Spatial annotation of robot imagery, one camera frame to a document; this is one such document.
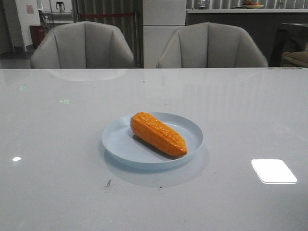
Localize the white refrigerator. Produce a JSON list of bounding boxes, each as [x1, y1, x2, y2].
[[142, 0, 186, 68]]

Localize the light blue round plate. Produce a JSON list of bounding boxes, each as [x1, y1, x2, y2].
[[102, 112, 204, 170]]

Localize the grey kitchen counter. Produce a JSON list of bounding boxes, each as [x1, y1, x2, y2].
[[186, 9, 308, 63]]

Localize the fruit bowl on counter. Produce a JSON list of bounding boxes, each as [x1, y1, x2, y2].
[[242, 0, 264, 9]]

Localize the background white table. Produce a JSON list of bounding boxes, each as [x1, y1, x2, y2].
[[38, 10, 73, 27]]

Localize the red barrier belt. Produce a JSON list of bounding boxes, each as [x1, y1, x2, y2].
[[80, 12, 135, 18]]

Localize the right grey upholstered chair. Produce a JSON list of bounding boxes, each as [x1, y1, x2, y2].
[[157, 22, 268, 68]]

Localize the left grey upholstered chair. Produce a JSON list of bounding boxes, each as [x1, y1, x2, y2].
[[30, 21, 135, 69]]

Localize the beige cushion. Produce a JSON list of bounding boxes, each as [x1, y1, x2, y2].
[[282, 51, 308, 68]]

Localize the orange toy corn cob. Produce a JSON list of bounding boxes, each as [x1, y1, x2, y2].
[[130, 112, 188, 157]]

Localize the grey upholstered chair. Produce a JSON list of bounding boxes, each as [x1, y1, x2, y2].
[[157, 22, 268, 68], [30, 21, 135, 69]]

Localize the red trash bin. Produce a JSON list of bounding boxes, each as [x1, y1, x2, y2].
[[29, 25, 45, 49]]

